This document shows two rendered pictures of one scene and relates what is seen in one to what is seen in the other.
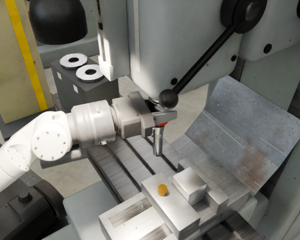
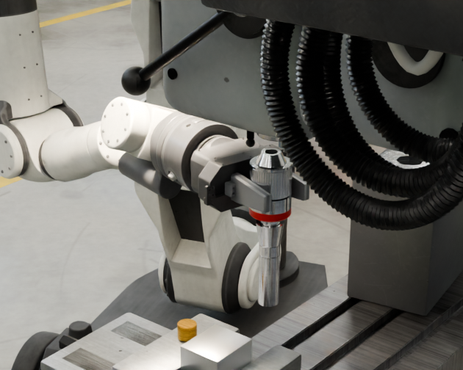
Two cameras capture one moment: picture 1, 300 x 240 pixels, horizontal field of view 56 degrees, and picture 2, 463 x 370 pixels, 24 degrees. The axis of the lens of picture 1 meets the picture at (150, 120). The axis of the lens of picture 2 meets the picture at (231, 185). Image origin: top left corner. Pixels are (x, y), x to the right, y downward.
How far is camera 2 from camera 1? 105 cm
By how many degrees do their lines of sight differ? 62
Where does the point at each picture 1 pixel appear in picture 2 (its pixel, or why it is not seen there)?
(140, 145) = (364, 357)
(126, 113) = (214, 151)
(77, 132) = (153, 133)
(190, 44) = (192, 24)
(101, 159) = (290, 319)
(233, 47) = not seen: hidden behind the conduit
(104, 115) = (187, 131)
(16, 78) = not seen: outside the picture
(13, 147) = not seen: hidden behind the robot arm
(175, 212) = (148, 357)
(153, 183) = (203, 324)
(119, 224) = (120, 332)
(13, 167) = (94, 138)
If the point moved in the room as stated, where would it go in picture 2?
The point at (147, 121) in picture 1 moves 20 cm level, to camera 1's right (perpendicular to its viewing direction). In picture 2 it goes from (209, 169) to (270, 245)
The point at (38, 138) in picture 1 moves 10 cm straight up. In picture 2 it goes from (112, 106) to (108, 26)
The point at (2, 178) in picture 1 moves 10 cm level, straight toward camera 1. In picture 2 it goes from (81, 145) to (30, 169)
